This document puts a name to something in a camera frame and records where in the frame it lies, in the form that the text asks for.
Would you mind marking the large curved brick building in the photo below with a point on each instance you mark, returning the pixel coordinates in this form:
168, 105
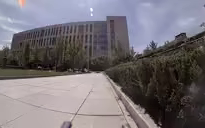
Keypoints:
100, 35

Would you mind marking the row of trees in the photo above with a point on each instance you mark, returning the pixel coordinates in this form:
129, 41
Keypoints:
56, 55

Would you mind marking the pale concrete kerb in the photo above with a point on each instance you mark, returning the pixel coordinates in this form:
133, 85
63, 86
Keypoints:
130, 106

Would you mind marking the pale concrete slab pavement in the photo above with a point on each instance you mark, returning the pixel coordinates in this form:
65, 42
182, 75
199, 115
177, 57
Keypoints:
50, 96

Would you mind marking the green hedge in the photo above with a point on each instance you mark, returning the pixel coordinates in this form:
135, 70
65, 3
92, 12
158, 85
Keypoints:
170, 80

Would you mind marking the robot's own part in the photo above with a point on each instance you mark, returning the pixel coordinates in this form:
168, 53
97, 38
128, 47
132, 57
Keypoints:
66, 125

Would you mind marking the grass lawn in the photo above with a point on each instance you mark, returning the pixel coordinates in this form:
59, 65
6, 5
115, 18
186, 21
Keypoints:
13, 71

